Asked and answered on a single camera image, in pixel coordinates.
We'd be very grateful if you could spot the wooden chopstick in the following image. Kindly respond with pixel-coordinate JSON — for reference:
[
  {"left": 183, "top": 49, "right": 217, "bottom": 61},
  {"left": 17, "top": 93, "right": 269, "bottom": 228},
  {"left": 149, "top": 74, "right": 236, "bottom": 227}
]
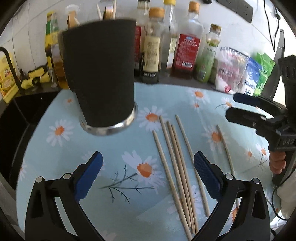
[
  {"left": 216, "top": 124, "right": 240, "bottom": 209},
  {"left": 166, "top": 121, "right": 195, "bottom": 233},
  {"left": 152, "top": 131, "right": 192, "bottom": 240},
  {"left": 169, "top": 124, "right": 198, "bottom": 235},
  {"left": 175, "top": 114, "right": 210, "bottom": 217},
  {"left": 159, "top": 116, "right": 192, "bottom": 227}
]

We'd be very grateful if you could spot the kitchen cleaver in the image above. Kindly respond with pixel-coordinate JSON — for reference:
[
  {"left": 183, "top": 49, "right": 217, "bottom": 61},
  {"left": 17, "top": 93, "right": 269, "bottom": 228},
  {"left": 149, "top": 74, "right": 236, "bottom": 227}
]
[{"left": 260, "top": 29, "right": 285, "bottom": 100}]

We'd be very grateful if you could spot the black kitchen sink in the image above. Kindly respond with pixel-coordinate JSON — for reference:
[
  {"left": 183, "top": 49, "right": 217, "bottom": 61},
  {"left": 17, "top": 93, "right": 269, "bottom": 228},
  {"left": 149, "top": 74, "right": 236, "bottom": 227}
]
[{"left": 1, "top": 91, "right": 59, "bottom": 190}]

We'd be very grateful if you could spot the right hand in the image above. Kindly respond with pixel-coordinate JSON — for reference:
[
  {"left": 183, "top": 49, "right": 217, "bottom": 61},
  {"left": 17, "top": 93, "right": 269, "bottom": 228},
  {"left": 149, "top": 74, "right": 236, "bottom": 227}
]
[{"left": 269, "top": 151, "right": 287, "bottom": 174}]

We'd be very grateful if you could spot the blue white salt bag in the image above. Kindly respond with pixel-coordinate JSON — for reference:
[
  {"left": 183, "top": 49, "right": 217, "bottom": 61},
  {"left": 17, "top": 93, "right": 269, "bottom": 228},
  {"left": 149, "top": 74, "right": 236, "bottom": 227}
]
[{"left": 239, "top": 57, "right": 262, "bottom": 96}]

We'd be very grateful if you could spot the green packet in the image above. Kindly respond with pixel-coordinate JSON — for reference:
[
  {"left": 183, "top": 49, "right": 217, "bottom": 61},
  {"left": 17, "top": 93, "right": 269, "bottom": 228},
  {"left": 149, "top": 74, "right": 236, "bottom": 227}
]
[{"left": 253, "top": 53, "right": 275, "bottom": 96}]

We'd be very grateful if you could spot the pink white sugar bag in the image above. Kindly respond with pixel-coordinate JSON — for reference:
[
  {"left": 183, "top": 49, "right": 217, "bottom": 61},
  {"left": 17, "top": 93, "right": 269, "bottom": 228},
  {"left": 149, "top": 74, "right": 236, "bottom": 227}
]
[{"left": 215, "top": 47, "right": 249, "bottom": 94}]

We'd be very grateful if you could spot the green label bottle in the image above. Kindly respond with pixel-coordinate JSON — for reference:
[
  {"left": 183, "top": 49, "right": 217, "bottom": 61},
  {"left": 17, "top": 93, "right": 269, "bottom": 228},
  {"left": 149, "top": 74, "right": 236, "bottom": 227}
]
[{"left": 195, "top": 24, "right": 222, "bottom": 83}]

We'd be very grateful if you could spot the red label oil bottle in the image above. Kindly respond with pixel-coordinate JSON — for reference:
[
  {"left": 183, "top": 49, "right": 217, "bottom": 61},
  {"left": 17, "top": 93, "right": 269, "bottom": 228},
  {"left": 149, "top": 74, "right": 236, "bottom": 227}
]
[{"left": 171, "top": 1, "right": 204, "bottom": 79}]

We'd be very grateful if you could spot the daisy pattern blue tablecloth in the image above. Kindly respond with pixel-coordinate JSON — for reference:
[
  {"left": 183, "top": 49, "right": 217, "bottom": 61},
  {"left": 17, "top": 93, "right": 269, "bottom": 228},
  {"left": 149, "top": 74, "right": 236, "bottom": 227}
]
[{"left": 16, "top": 83, "right": 280, "bottom": 240}]

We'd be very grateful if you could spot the clear yellow cap bottle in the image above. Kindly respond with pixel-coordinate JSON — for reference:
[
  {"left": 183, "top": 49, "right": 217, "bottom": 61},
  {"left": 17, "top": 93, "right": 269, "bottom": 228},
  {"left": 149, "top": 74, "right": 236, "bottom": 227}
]
[{"left": 161, "top": 0, "right": 178, "bottom": 75}]

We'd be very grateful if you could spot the cream label vinegar bottle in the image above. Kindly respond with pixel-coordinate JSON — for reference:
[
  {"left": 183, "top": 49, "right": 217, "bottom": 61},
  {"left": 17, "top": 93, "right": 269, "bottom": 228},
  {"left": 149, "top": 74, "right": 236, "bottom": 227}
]
[{"left": 140, "top": 7, "right": 165, "bottom": 84}]

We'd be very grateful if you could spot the yellow detergent bottle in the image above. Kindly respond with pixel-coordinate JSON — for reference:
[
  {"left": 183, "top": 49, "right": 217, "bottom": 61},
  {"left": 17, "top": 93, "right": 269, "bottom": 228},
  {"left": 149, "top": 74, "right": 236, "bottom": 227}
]
[{"left": 0, "top": 55, "right": 19, "bottom": 103}]

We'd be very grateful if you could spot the yellow cleaning brush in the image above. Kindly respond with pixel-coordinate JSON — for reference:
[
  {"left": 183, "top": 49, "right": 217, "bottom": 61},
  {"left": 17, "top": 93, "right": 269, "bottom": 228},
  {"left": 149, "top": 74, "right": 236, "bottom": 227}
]
[{"left": 21, "top": 65, "right": 51, "bottom": 90}]

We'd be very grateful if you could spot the red label dark bottle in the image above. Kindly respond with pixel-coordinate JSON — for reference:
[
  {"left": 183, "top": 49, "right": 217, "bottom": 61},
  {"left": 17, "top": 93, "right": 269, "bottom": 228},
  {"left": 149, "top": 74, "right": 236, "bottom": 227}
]
[{"left": 134, "top": 0, "right": 150, "bottom": 77}]

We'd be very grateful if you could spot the black chopstick holder cup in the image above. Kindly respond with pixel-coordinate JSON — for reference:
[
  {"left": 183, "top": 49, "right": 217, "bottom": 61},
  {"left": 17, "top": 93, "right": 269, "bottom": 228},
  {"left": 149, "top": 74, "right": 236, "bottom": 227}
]
[{"left": 59, "top": 19, "right": 137, "bottom": 136}]

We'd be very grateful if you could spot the black faucet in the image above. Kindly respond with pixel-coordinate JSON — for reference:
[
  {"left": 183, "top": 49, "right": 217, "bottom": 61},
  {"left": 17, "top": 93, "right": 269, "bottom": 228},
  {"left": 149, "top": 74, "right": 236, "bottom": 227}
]
[{"left": 0, "top": 47, "right": 23, "bottom": 93}]

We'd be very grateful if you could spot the yellow green oil bottle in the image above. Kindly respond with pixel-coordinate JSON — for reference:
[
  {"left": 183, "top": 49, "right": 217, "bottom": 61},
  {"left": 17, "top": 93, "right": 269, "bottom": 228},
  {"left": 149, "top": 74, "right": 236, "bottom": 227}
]
[{"left": 45, "top": 11, "right": 69, "bottom": 89}]

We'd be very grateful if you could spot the black wall socket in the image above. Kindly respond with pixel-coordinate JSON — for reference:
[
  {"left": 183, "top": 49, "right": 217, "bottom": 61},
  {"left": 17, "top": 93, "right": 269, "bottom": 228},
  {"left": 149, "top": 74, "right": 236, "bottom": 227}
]
[{"left": 216, "top": 0, "right": 253, "bottom": 23}]

